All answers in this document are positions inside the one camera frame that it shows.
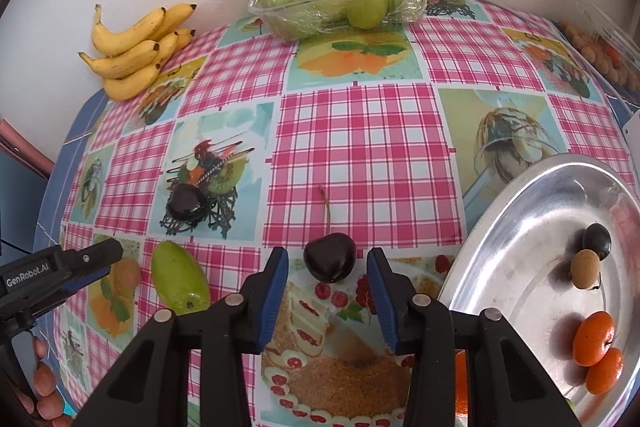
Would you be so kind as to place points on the large steel basin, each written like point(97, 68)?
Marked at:
point(517, 259)

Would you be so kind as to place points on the green mango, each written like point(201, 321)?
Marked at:
point(179, 279)

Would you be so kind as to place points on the pink checkered tablecloth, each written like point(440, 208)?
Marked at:
point(397, 138)

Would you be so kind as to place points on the person's hand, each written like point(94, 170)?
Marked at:
point(49, 404)

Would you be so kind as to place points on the yellow banana bunch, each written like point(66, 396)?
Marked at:
point(132, 59)

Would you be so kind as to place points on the white plastic box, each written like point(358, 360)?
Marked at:
point(631, 132)

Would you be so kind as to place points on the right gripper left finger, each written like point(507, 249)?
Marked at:
point(148, 384)

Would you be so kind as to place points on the dark plum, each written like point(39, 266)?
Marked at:
point(331, 257)
point(187, 203)
point(597, 238)

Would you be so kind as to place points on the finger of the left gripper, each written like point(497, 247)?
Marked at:
point(78, 268)

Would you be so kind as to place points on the brown kiwi fruit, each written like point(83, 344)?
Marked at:
point(585, 269)

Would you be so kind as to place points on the clear box of nuts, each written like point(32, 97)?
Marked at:
point(608, 51)

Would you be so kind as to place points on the orange tangerine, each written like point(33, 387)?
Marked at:
point(592, 339)
point(461, 381)
point(603, 376)

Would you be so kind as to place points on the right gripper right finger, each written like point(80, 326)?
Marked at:
point(507, 385)

